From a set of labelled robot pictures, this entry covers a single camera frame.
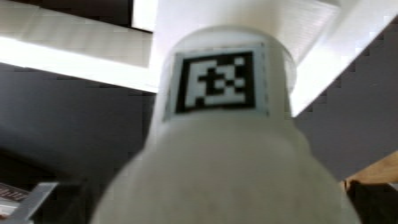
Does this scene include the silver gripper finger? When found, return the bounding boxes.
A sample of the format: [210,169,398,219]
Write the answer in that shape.
[8,182,59,224]

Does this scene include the white lamp bulb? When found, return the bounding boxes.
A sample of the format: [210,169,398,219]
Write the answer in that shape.
[89,26,361,224]

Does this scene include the white lamp base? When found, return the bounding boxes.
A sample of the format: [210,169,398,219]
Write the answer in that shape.
[150,0,398,113]

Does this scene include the white U-shaped fence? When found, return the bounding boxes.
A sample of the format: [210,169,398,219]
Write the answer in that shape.
[0,0,160,92]

